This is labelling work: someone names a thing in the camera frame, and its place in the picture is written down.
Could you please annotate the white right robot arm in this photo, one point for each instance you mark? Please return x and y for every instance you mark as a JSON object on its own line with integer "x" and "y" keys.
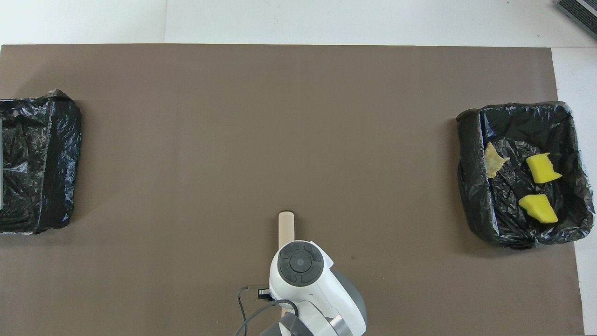
{"x": 312, "y": 289}

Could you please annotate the notched yellow sponge piece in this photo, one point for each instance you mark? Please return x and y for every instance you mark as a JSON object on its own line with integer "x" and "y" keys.
{"x": 541, "y": 169}

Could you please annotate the squarish yellow sponge piece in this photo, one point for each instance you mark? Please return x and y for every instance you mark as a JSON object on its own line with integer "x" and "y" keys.
{"x": 541, "y": 208}

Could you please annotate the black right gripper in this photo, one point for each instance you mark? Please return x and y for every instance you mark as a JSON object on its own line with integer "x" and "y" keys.
{"x": 264, "y": 293}

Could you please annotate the beige hand brush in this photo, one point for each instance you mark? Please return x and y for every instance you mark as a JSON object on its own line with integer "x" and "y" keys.
{"x": 286, "y": 228}

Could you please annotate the brown table mat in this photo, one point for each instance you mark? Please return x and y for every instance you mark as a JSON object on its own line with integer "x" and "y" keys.
{"x": 298, "y": 116}

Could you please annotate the black bag-lined bin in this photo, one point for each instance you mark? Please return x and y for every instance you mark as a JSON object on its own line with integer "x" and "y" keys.
{"x": 503, "y": 219}
{"x": 32, "y": 163}

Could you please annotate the dark ribbed device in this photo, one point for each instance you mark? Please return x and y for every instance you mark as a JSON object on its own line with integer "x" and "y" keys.
{"x": 583, "y": 11}

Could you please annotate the pale torn bread chunk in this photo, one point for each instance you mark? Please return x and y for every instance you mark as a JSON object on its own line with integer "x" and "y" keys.
{"x": 493, "y": 161}

